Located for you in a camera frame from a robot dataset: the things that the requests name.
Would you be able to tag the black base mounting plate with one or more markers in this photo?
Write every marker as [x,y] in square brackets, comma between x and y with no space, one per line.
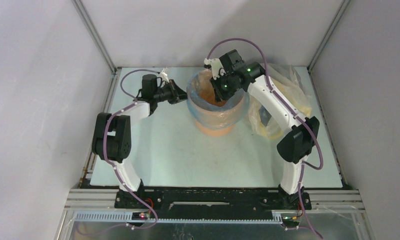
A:
[211,203]

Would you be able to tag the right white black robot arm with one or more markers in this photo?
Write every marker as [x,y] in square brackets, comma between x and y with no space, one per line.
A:
[300,131]

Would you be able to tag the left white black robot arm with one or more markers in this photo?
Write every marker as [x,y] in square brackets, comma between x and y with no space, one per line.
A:
[112,138]

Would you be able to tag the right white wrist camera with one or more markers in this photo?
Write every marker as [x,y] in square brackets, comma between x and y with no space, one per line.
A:
[216,67]

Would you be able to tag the aluminium corner post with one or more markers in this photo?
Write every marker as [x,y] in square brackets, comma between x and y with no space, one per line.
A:
[93,32]
[328,34]

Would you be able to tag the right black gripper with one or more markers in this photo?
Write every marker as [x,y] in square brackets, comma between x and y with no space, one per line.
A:
[220,89]

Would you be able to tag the right aluminium corner post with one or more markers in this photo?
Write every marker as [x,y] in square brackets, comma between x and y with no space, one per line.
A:
[328,34]

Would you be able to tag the left aluminium corner post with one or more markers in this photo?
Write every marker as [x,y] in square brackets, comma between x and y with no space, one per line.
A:
[93,32]

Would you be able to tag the aluminium frame rail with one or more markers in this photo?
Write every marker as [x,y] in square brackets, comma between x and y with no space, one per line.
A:
[98,205]

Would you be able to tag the blue plastic trash bag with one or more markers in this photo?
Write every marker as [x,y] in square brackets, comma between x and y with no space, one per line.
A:
[226,114]

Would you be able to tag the orange plastic trash bin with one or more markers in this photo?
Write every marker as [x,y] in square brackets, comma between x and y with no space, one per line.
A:
[216,127]

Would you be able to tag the translucent yellowish plastic bag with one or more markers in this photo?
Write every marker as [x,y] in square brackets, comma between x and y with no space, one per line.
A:
[288,81]

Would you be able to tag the small red-lit circuit board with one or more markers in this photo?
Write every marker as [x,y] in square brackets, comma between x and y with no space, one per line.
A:
[140,216]

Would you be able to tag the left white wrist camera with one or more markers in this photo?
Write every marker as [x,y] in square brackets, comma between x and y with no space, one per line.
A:
[163,75]

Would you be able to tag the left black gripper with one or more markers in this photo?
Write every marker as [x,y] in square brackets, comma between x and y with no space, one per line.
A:
[177,95]

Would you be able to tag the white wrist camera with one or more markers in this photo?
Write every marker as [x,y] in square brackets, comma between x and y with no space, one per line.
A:
[163,75]
[216,67]

